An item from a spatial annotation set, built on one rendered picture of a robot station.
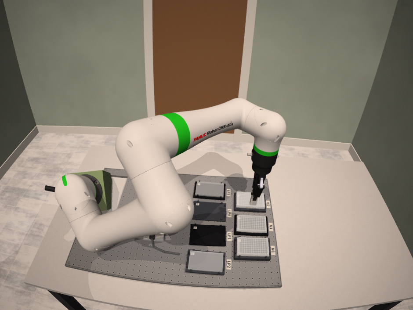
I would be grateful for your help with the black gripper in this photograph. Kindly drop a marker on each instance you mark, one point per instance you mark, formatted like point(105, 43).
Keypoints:
point(258, 186)

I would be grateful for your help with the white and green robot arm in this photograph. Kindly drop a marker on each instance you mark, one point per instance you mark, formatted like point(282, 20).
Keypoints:
point(145, 148)

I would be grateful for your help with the grey push-button control panel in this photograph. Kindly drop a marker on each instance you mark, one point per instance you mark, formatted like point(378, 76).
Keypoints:
point(158, 238)

